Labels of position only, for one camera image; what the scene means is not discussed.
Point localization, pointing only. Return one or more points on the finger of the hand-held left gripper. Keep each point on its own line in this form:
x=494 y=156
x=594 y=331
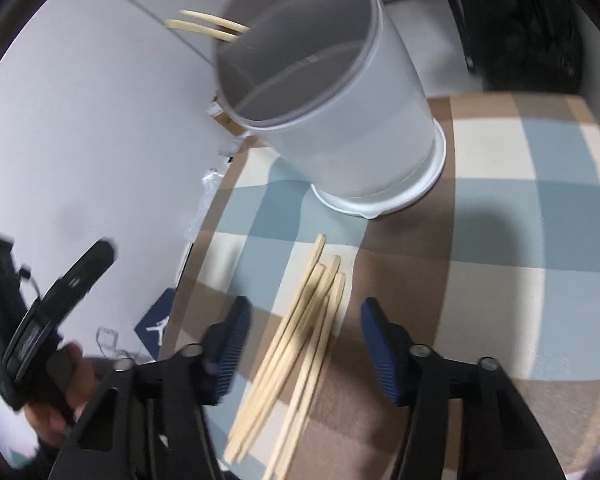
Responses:
x=75 y=290

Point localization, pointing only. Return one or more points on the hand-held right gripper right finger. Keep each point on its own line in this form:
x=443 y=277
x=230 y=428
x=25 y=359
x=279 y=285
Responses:
x=380 y=350

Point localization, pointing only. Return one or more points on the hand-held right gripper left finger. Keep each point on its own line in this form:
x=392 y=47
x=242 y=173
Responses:
x=232 y=350

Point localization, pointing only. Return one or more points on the pile of wooden chopsticks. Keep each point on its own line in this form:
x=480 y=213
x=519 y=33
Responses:
x=300 y=340

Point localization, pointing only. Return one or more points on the white plastic utensil holder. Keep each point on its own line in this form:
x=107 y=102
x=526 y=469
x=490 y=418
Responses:
x=340 y=125

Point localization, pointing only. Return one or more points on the slim wooden chopstick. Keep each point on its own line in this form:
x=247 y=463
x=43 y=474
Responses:
x=200 y=30
x=215 y=20

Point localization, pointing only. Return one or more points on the person's left hand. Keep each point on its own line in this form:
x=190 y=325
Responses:
x=82 y=385

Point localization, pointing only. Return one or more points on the navy box with white figure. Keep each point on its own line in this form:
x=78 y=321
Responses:
x=155 y=325

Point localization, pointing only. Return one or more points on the plaid tablecloth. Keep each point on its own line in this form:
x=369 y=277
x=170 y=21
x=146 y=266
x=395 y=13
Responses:
x=505 y=270

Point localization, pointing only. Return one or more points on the clear crumpled plastic bag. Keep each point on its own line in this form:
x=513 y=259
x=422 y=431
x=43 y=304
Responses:
x=207 y=195

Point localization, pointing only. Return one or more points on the brown cardboard box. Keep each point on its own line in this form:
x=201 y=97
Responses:
x=225 y=115

